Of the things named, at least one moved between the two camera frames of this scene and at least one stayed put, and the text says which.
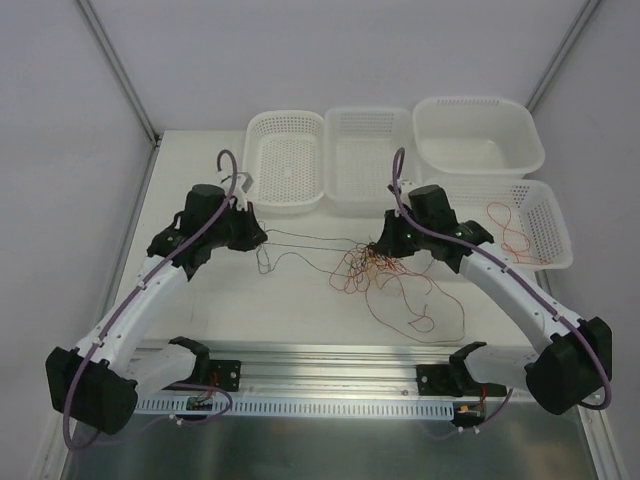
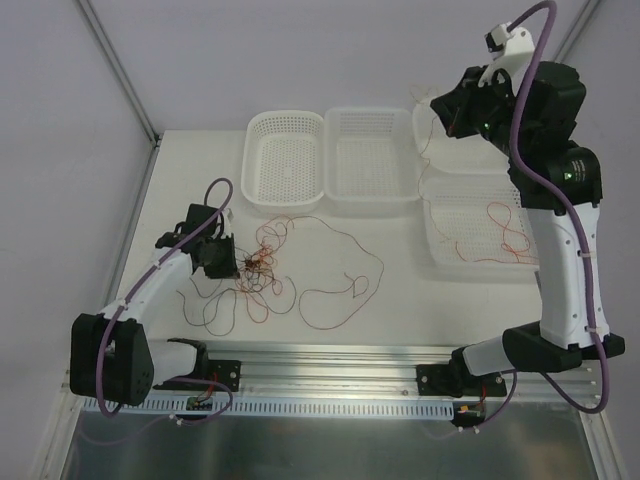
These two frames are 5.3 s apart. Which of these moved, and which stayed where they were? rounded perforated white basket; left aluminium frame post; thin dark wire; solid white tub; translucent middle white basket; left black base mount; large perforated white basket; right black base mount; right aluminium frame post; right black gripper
Moved: right black gripper; thin dark wire
Stayed: translucent middle white basket; rounded perforated white basket; solid white tub; large perforated white basket; right black base mount; left aluminium frame post; left black base mount; right aluminium frame post
